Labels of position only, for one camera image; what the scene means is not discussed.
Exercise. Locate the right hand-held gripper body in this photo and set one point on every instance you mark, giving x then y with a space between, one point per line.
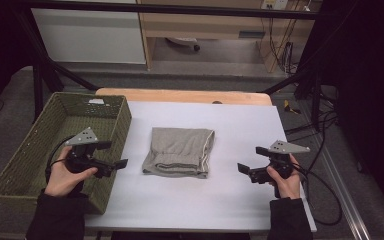
285 147

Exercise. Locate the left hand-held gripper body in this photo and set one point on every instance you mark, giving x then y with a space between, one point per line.
80 137

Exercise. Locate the grey pants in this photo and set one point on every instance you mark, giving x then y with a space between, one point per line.
180 151

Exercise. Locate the person's right hand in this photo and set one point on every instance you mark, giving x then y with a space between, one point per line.
288 185

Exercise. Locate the person's left hand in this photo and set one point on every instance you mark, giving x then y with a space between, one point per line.
61 176

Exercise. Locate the white label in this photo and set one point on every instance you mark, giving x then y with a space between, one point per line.
95 101

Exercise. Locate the yellow and black tool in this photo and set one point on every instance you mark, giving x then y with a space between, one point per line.
290 107

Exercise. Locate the black metal stand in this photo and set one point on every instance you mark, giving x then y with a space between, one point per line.
308 76
45 70

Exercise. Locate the light wooden table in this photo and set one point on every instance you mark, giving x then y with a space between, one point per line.
180 96

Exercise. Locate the white cabinet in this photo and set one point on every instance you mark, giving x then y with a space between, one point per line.
90 33

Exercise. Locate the office chair caster base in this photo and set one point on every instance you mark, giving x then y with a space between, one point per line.
185 41

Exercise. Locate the light wooden desk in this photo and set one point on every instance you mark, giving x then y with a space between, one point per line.
213 23

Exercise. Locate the white power strip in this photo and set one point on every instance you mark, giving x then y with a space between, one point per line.
275 4

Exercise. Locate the black metal crossbar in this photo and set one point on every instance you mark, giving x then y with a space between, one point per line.
180 9

